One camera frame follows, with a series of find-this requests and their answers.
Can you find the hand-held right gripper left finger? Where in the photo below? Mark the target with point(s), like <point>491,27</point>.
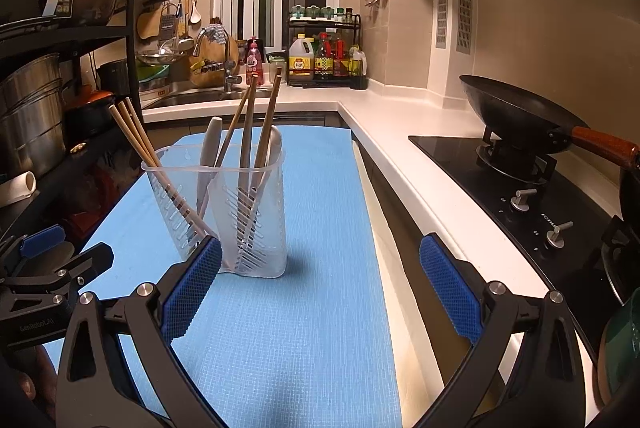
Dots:
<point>192,288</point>

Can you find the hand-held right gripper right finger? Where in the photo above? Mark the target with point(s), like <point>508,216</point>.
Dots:
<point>450,293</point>

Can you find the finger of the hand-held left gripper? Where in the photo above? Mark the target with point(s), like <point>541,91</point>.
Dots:
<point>42,240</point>
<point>92,258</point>

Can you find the clear plastic utensil holder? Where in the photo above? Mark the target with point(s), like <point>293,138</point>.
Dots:
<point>260,253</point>

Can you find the white paper roll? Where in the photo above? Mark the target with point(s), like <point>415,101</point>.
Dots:
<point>20,188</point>

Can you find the dark base cabinet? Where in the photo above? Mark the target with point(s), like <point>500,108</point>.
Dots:
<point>400,208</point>

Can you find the metal cooktop knob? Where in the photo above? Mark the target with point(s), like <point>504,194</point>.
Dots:
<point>557,235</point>
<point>522,200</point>

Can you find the stainless steel stockpot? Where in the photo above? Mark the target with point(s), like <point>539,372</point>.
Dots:
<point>30,123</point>

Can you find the blue tablecloth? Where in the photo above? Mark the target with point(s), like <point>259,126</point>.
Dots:
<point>310,308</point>

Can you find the black glass gas cooktop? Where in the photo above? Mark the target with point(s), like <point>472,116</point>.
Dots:
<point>500,178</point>

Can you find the orange-rimmed pot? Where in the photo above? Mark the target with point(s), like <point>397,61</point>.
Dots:
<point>92,108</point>

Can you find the black burner grate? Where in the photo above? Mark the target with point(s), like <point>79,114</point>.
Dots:
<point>500,158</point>
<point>620,253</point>

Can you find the small black pot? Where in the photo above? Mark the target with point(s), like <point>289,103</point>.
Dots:
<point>114,76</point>

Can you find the green ceramic pot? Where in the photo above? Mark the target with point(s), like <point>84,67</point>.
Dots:
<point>622,348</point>

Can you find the green plastic basin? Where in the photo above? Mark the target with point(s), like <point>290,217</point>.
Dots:
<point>152,73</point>

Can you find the metal mixing bowl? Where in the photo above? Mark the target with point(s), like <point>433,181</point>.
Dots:
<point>155,57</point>

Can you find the round wooden cutting board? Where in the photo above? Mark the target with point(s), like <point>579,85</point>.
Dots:
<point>212,73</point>

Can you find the black metal shelf rack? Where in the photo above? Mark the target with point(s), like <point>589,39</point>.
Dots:
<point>100,31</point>

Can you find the chrome faucet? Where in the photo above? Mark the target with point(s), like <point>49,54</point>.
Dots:
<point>229,68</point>

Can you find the pink dish soap bottle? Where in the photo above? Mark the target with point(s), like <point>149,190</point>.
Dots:
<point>254,61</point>

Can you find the metal grater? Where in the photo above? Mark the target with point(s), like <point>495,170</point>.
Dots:
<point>167,26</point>

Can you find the glass oil dispenser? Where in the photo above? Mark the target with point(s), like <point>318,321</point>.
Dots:
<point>358,66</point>

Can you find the dark glass bowl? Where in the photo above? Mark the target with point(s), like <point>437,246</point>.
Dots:
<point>97,1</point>

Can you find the yellow cooking oil jug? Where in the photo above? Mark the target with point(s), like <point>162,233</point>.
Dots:
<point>301,63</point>

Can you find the blue white dishcloth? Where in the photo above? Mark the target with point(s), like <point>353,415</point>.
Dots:
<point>217,34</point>

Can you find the red sauce bottle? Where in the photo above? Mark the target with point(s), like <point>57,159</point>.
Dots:
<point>340,58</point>

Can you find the dark soy sauce bottle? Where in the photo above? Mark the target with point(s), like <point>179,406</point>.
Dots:
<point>323,61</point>

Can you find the white plastic ladle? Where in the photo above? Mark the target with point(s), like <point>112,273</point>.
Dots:
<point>195,13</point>

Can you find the row of green-lidded spice jars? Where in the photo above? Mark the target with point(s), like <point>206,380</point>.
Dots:
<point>322,13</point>

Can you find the wide grey wall vent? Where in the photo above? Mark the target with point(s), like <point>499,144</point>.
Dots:
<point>464,21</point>

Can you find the narrow grey wall vent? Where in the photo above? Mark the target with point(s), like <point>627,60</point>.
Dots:
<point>442,16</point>

